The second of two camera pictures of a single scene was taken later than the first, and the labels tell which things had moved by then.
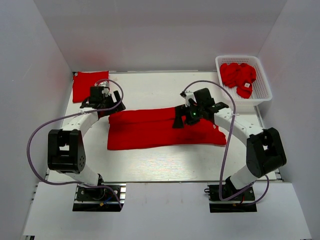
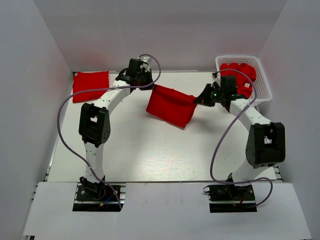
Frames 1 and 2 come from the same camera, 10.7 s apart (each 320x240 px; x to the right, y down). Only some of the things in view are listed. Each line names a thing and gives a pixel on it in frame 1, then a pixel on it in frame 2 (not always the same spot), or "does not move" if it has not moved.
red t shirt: (152, 128) → (171, 106)
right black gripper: (183, 110) → (204, 98)
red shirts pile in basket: (241, 76) does not move
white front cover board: (165, 210) does not move
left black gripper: (120, 107) → (147, 71)
